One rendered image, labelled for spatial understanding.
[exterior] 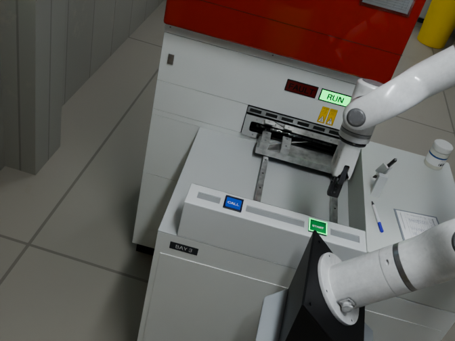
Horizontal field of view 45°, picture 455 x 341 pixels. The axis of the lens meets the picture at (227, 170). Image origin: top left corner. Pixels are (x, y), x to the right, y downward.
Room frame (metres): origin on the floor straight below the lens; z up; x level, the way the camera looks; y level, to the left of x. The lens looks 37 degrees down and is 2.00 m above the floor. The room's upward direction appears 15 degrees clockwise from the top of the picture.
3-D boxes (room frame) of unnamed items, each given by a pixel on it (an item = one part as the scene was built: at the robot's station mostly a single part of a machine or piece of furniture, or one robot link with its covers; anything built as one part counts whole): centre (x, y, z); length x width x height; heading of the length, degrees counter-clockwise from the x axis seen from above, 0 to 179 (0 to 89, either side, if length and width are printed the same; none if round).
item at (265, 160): (1.55, -0.13, 0.84); 0.50 x 0.02 x 0.03; 179
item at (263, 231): (1.24, -0.18, 0.89); 0.55 x 0.09 x 0.14; 89
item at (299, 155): (1.74, -0.26, 0.87); 0.36 x 0.08 x 0.03; 89
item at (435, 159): (1.77, -0.74, 1.01); 0.07 x 0.07 x 0.10
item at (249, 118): (1.82, -0.23, 0.89); 0.44 x 0.02 x 0.10; 89
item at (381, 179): (1.49, -0.49, 1.03); 0.06 x 0.04 x 0.13; 179
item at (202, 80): (1.83, -0.06, 1.02); 0.81 x 0.03 x 0.40; 89
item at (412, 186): (1.50, -0.63, 0.89); 0.62 x 0.35 x 0.14; 179
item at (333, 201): (1.54, -0.40, 0.84); 0.50 x 0.02 x 0.03; 179
